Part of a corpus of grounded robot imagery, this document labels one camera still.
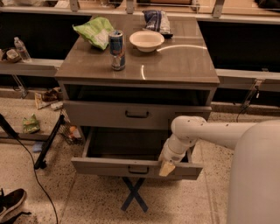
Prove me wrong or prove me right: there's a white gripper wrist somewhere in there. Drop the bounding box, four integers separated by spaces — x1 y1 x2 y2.
158 134 196 177

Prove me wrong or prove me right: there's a grey drawer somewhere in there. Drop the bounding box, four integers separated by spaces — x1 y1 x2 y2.
70 126 204 181
64 101 212 130

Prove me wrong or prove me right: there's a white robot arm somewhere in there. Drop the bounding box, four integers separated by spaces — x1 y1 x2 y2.
159 115 280 224

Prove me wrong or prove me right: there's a grey drawer cabinet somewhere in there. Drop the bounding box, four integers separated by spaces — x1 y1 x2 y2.
54 13 221 138

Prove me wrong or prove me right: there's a blue tape cross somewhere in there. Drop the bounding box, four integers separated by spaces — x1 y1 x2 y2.
121 177 148 213

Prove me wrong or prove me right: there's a black tripod leg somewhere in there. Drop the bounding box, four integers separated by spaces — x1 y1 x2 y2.
34 115 65 170

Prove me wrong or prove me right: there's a blue energy drink can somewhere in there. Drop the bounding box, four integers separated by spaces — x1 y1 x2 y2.
108 30 125 71

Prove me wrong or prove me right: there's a white bowl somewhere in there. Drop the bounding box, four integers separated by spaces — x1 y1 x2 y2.
129 31 165 53

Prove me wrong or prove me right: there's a crumpled snack wrapper on floor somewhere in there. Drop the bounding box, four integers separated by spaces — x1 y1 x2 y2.
34 87 62 109

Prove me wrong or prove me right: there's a small green bag on floor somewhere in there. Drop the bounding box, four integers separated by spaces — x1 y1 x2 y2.
23 114 40 134

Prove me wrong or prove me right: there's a blue white snack bag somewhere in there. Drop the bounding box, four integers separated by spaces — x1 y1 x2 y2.
143 10 172 39

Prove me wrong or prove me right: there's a green chip bag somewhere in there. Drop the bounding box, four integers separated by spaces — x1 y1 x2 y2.
73 17 114 50

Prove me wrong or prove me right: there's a black sneaker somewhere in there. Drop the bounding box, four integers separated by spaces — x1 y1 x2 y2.
0 188 26 224

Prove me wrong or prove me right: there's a round container on bench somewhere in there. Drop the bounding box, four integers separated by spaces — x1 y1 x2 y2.
0 48 21 63

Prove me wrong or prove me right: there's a clear water bottle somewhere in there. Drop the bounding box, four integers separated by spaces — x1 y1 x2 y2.
14 37 32 63

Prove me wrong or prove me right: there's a grey bench rail right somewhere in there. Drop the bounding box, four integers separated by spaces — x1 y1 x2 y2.
216 69 280 92

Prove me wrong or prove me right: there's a grey bench rail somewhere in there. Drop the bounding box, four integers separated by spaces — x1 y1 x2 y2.
216 69 280 92
0 59 63 77

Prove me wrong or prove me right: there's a black floor cable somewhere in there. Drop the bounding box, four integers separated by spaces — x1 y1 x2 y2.
0 114 60 224

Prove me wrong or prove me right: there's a grey bench rail left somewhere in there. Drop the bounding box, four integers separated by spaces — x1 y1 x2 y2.
0 59 63 77

